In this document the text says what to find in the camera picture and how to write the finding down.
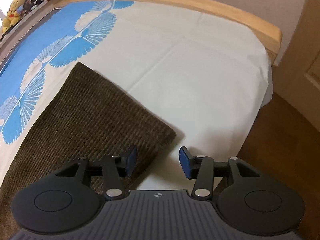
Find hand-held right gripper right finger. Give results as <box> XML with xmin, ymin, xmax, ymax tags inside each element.
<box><xmin>179</xmin><ymin>147</ymin><xmax>258</xmax><ymax>200</ymax></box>

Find light wooden door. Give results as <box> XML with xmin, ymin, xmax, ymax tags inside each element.
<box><xmin>274</xmin><ymin>0</ymin><xmax>320</xmax><ymax>120</ymax></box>

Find blue and white printed bedsheet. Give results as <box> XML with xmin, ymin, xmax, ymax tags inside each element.
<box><xmin>0</xmin><ymin>0</ymin><xmax>273</xmax><ymax>193</ymax></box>

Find grey mattress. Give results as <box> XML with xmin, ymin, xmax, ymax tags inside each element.
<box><xmin>0</xmin><ymin>1</ymin><xmax>63</xmax><ymax>65</ymax></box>

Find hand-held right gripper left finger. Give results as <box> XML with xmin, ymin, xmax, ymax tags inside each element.
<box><xmin>54</xmin><ymin>146</ymin><xmax>138</xmax><ymax>200</ymax></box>

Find brown corduroy pants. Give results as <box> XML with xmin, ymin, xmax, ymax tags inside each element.
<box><xmin>0</xmin><ymin>61</ymin><xmax>177</xmax><ymax>230</ymax></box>

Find yellow bear plush toy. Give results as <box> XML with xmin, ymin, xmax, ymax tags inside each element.
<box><xmin>2</xmin><ymin>0</ymin><xmax>27</xmax><ymax>33</ymax></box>

